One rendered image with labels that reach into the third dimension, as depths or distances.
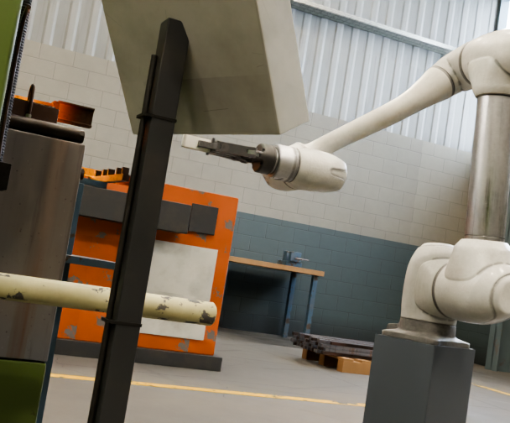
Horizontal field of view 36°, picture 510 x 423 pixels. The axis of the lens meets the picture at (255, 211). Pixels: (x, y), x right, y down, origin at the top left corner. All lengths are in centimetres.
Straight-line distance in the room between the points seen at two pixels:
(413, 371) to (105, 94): 786
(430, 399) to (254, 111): 115
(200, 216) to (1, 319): 402
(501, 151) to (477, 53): 27
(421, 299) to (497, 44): 69
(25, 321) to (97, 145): 799
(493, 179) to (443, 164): 956
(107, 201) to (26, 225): 362
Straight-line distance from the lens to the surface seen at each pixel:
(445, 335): 219
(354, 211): 1078
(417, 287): 217
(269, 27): 117
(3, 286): 138
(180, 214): 535
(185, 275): 554
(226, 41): 121
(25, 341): 163
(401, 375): 217
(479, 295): 199
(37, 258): 162
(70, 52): 967
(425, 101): 218
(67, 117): 180
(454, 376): 221
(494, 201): 206
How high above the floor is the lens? 70
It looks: 5 degrees up
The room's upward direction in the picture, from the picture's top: 9 degrees clockwise
